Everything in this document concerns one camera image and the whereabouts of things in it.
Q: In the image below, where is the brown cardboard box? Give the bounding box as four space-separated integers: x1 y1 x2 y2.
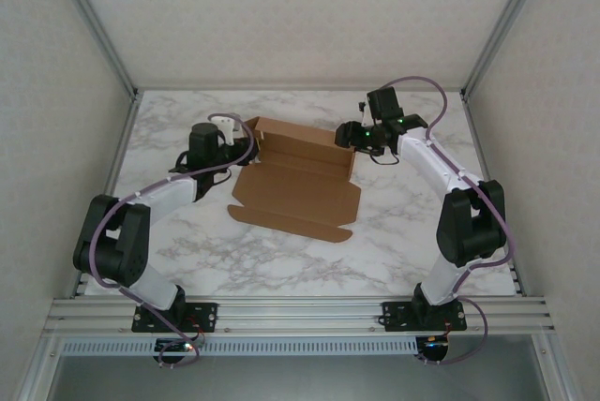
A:
227 115 363 244

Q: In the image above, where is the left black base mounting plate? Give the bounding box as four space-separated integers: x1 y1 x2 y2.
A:
131 302 220 333

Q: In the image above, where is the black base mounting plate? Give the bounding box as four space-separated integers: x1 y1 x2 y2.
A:
382 300 469 332
131 302 220 333

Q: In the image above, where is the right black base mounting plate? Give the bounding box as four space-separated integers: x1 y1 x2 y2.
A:
382 300 469 332

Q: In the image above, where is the black controller board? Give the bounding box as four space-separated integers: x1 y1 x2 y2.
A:
418 335 452 361
154 338 198 356

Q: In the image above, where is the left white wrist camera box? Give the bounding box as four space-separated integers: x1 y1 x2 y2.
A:
208 112 246 145

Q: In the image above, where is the aluminium table side rail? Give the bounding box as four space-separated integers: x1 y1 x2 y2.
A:
72 91 142 299
461 91 524 297

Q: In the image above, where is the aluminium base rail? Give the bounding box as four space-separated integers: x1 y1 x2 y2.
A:
44 296 557 334

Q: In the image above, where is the aluminium frame post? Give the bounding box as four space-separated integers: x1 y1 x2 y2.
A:
461 0 554 100
49 0 142 97

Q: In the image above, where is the slotted grey cable duct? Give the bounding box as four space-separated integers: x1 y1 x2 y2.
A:
60 337 421 356

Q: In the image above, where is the aluminium frame leg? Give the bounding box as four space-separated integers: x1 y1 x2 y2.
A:
18 333 65 401
529 333 576 401

